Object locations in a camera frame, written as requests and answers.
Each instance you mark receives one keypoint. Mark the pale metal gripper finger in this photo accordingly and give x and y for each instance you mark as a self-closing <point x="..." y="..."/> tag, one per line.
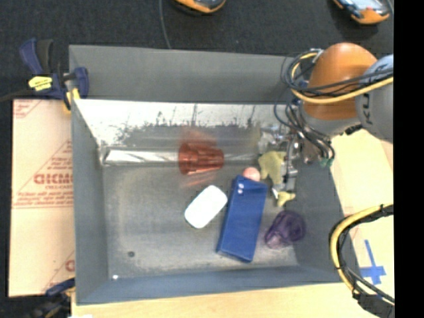
<point x="287" y="185"/>
<point x="290" y="172"/>

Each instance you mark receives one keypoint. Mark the yellow soft toy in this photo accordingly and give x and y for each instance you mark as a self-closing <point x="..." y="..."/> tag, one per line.
<point x="270" y="166"/>

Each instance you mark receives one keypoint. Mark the pink ball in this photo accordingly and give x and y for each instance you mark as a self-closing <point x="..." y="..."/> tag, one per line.
<point x="251" y="173"/>

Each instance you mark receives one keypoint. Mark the clear purple plastic cup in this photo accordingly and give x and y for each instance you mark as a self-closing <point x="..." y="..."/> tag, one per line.
<point x="287" y="229"/>

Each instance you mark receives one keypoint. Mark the blue box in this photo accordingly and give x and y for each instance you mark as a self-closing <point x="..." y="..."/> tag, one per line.
<point x="242" y="220"/>

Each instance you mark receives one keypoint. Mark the white oval soap bar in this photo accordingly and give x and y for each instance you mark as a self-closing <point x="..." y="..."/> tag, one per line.
<point x="205" y="206"/>

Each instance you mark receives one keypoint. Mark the clear red plastic cup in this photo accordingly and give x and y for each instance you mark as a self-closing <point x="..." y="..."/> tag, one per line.
<point x="200" y="159"/>

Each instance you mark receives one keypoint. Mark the grey metal bin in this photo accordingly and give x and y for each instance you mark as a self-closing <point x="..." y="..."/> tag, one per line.
<point x="149" y="217"/>

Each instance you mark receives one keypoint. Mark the brown cardboard board red print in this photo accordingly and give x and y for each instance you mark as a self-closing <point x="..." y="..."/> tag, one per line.
<point x="39" y="177"/>

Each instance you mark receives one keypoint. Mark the black cylinder on white bracket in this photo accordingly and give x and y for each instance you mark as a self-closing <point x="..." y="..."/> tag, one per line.
<point x="352" y="130"/>

